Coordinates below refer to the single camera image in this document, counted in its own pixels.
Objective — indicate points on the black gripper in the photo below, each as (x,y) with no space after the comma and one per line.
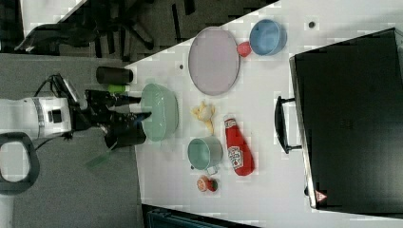
(120,129)

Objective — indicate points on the black oven door handle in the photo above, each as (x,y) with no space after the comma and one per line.
(280,125)

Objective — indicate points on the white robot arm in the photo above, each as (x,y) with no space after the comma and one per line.
(48,117)

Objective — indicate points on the black toaster oven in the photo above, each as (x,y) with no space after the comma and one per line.
(349,102)

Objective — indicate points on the green perforated colander basket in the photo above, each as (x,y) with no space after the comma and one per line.
(161,102)

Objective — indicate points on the yellow toy peeled banana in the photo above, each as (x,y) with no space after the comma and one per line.
(204,113)

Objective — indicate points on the black office chair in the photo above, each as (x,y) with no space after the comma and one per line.
(97,18)

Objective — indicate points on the green mug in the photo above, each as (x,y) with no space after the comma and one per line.
(205,154)

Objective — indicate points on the large grey round plate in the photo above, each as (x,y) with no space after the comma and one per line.
(213,61)

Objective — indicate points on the toy orange slice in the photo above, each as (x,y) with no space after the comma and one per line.
(202,183)

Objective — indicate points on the small red toy fruit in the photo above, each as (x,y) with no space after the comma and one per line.
(212,185)

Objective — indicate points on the dark blue storage bin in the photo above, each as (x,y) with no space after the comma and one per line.
(163,218)

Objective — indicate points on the red ketchup bottle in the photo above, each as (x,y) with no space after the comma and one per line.
(238,151)

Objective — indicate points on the red toy strawberry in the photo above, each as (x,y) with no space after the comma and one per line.
(244,49)

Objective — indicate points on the blue bowl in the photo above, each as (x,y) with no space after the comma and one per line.
(267,37)

